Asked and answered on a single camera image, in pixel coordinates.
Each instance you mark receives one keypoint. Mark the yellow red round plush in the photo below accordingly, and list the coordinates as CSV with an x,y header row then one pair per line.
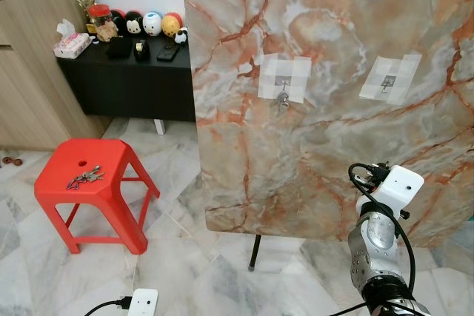
x,y
172,24

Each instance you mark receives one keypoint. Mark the white tape patch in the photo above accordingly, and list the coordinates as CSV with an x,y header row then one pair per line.
x,y
300,72
404,72

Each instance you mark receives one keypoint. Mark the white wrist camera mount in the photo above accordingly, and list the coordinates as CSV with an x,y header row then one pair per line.
x,y
143,303
400,186

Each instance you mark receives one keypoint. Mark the white blue round plush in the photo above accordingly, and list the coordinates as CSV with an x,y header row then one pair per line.
x,y
152,24

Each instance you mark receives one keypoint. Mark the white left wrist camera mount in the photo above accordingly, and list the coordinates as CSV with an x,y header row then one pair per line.
x,y
143,303

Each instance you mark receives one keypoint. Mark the marble pattern board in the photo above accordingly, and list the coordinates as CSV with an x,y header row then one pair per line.
x,y
333,146

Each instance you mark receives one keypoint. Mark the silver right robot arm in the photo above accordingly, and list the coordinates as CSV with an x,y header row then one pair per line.
x,y
378,249

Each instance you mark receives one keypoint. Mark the black red mouse plush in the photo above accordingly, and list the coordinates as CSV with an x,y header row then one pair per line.
x,y
118,20

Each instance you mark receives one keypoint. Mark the small metal wall hook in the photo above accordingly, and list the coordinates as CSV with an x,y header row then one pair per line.
x,y
387,83
282,83

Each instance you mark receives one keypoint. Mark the small black white plush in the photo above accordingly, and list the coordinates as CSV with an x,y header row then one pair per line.
x,y
181,35

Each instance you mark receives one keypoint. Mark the black sideboard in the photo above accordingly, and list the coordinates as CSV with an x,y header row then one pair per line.
x,y
126,86

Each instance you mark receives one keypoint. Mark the red plastic stool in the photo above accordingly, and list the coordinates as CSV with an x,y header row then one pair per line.
x,y
92,160

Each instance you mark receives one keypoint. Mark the black white mouse plush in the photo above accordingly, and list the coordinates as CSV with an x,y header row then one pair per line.
x,y
133,24

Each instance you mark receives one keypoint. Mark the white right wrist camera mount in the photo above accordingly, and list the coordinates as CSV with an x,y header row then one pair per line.
x,y
400,186

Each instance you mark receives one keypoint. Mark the light wooden cabinet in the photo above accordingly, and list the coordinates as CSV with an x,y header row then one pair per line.
x,y
29,72

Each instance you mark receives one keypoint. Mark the white sideboard leg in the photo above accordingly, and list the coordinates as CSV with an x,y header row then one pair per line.
x,y
158,126

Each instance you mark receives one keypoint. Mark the black board stand leg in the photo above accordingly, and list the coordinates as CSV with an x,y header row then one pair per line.
x,y
255,253

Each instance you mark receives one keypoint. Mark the silver key bunch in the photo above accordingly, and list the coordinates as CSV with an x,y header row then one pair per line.
x,y
281,101

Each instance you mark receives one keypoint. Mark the clear jar red lid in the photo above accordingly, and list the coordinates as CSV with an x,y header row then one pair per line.
x,y
98,14

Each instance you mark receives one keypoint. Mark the small brown teddy toy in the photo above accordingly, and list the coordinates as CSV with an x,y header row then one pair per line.
x,y
108,32

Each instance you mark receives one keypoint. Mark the small dark red floor item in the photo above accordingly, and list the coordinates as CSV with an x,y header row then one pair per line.
x,y
10,160

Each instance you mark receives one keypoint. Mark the pink tissue box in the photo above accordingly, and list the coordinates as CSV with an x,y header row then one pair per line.
x,y
72,44

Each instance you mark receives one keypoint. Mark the black tape dispenser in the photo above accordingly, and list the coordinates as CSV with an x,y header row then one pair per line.
x,y
141,51

